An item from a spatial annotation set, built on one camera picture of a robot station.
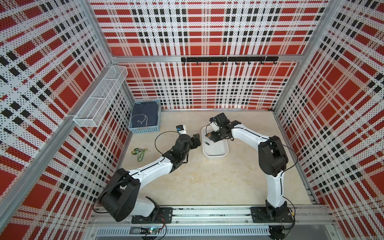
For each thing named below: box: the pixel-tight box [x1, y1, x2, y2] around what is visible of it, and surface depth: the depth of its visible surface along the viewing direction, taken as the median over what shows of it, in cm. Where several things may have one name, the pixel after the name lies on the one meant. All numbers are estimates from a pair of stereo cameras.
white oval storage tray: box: [201, 125, 229, 160], surface depth 95 cm
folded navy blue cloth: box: [131, 101, 158, 128], surface depth 110 cm
